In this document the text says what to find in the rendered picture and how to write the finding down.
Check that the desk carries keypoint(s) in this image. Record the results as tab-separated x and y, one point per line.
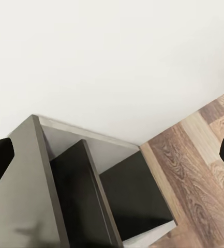
70	188

